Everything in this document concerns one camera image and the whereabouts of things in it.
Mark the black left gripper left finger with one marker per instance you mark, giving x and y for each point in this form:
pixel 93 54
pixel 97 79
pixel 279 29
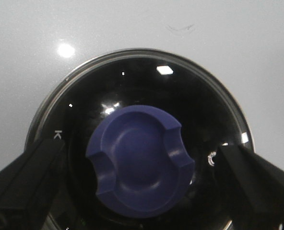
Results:
pixel 29 184

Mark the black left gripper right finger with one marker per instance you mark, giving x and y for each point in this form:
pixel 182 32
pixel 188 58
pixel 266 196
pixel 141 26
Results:
pixel 252 189

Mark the glass lid with blue knob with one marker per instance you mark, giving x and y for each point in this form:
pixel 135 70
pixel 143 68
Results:
pixel 141 129

